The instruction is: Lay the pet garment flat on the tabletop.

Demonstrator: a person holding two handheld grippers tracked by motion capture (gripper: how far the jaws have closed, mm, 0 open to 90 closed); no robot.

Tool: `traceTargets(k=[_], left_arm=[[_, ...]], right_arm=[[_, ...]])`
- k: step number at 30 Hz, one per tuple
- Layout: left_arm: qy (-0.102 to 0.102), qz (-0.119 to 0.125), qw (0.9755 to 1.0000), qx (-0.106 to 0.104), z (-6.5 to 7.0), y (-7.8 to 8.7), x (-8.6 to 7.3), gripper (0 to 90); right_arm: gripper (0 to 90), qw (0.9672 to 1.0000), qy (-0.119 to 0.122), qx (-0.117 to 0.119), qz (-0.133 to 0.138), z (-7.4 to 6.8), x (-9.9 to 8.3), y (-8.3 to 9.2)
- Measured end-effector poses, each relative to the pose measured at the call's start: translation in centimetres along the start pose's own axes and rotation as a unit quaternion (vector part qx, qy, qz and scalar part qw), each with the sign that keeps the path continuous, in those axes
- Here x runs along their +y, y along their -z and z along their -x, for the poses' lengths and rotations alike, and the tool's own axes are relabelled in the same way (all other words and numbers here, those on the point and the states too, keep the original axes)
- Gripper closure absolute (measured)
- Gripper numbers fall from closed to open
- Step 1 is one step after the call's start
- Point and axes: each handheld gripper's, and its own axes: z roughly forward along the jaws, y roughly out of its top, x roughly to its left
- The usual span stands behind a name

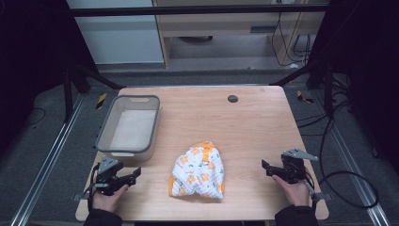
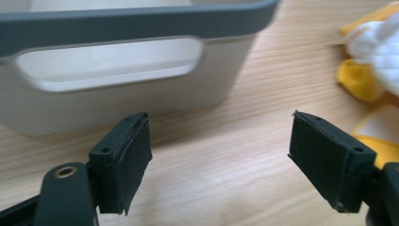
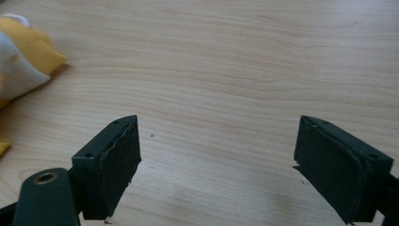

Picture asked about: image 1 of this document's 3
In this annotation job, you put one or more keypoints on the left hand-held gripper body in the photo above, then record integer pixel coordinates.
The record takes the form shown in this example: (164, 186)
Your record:
(108, 175)

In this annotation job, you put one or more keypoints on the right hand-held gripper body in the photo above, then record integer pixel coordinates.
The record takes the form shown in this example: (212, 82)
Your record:
(293, 168)

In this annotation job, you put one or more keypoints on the person's left hand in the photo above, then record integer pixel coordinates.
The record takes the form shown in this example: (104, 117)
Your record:
(108, 199)

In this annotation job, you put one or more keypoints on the person's right hand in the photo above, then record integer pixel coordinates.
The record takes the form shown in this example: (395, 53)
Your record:
(293, 193)

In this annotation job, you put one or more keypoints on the white basket with grey rim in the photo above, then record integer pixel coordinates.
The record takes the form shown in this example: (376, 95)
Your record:
(133, 128)

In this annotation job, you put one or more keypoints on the white floral cloth orange trim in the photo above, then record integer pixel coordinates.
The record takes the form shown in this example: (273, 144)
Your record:
(197, 172)

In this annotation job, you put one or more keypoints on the yellow black tape piece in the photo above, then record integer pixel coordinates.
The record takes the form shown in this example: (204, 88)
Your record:
(101, 100)
(303, 97)

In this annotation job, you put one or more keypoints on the black metal stand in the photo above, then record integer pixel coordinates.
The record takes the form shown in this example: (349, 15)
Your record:
(67, 94)
(327, 91)

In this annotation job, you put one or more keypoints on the white cabinet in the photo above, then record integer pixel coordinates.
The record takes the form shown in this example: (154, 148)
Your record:
(119, 37)

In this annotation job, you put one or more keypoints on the light wooden desk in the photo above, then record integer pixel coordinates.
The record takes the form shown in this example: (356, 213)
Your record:
(219, 25)

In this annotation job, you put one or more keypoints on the black horizontal bar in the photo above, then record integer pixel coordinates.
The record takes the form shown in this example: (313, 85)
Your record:
(194, 10)

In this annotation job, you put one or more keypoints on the aluminium floor rail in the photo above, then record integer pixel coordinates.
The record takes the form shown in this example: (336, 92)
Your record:
(47, 166)
(351, 163)

